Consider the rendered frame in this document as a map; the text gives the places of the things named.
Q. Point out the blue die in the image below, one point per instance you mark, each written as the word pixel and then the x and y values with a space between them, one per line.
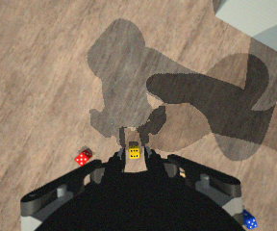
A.
pixel 249 220

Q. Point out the yellow die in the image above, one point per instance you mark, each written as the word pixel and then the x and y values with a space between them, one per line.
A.
pixel 134 152

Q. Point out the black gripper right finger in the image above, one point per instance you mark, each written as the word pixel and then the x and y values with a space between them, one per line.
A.
pixel 222 188

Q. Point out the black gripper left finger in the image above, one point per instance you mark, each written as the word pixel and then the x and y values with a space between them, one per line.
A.
pixel 39 204

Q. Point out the red die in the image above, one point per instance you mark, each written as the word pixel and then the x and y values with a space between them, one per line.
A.
pixel 83 157

